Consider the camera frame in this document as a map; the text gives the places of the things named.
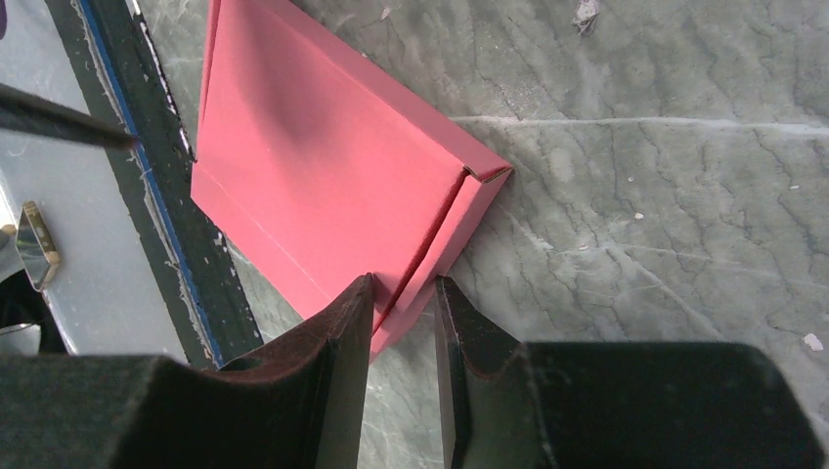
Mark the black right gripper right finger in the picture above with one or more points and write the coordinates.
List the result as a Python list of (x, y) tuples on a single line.
[(485, 405)]

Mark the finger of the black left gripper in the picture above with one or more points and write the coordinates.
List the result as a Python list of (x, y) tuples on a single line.
[(29, 114)]

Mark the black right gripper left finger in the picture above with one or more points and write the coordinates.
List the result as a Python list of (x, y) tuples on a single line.
[(298, 401)]

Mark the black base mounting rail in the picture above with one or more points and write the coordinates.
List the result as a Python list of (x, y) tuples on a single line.
[(121, 79)]

